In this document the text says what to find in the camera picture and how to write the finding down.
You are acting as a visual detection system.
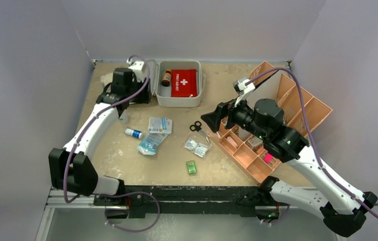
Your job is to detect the black handled scissors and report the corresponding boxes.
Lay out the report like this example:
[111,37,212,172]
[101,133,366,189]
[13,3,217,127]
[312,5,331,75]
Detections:
[190,120,211,144]

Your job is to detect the white blue mask packet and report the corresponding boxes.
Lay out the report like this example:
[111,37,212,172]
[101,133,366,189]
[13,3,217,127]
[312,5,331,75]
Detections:
[148,117,172,135]

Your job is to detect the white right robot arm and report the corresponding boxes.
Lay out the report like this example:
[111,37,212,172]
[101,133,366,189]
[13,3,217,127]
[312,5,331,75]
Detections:
[224,98,377,237]

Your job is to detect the red white card box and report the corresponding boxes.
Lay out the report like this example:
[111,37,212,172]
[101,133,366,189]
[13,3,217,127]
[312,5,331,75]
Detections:
[246,137,263,149]

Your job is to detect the pink eraser block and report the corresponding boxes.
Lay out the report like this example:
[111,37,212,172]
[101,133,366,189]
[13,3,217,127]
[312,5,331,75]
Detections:
[226,136,238,149]

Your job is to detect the peach plastic desk organizer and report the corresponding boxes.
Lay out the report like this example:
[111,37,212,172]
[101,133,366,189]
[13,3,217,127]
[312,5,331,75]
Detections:
[201,62,332,183]

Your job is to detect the pink sticky note block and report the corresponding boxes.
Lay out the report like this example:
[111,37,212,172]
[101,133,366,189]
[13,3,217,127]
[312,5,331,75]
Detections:
[263,153,273,164]

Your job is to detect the white sponge pad stack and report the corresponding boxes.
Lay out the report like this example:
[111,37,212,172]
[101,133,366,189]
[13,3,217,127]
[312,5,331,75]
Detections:
[100,73,113,87]

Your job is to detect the small green box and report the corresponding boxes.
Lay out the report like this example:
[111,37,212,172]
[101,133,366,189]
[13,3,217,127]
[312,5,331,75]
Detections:
[186,160,198,175]

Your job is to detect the brown bottle orange cap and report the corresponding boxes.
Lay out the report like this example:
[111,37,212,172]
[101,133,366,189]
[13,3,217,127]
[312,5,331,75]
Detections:
[161,69,172,87]

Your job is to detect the blue clear wipes packet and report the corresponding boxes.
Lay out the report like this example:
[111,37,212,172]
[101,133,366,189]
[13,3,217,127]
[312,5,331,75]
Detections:
[136,133,168,156]

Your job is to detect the clear bag of sachets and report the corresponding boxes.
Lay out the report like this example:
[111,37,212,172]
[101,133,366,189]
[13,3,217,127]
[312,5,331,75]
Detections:
[181,132,213,158]

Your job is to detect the clear white cap bottle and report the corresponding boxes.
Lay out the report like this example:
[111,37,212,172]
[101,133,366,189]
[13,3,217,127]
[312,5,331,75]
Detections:
[119,111,130,124]

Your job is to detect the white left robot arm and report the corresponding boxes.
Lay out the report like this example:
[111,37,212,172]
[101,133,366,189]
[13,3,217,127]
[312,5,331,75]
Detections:
[48,63,151,205]

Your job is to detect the grey medicine case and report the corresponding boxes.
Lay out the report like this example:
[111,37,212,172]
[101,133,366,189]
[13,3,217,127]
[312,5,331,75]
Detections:
[148,59,206,107]

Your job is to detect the white bottle blue label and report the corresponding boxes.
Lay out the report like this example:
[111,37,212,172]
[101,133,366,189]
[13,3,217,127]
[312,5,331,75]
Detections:
[125,128,144,139]

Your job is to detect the red fabric pouch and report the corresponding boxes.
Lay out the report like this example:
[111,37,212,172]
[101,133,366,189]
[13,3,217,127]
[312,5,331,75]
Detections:
[171,69,198,98]

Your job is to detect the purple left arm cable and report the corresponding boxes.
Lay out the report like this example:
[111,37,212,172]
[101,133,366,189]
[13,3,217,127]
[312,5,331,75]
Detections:
[63,55,161,233]

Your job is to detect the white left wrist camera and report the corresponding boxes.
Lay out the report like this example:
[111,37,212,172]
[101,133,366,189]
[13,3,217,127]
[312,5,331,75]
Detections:
[127,58,147,82]

